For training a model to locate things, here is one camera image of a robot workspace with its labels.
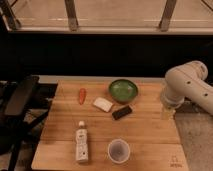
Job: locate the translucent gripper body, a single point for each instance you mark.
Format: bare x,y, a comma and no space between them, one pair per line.
168,110

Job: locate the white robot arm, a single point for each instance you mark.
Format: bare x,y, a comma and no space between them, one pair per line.
187,81

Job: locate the black rectangular block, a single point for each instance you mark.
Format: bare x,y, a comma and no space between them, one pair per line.
121,112

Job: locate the green bowl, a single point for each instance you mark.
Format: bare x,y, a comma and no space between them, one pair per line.
123,90

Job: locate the white sponge block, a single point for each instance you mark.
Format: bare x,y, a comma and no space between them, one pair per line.
103,104

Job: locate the orange carrot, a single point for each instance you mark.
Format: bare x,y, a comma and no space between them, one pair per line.
82,96

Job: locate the white plastic bottle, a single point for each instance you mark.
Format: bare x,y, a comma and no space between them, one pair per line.
82,154

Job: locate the black office chair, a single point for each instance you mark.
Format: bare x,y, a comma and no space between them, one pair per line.
13,128

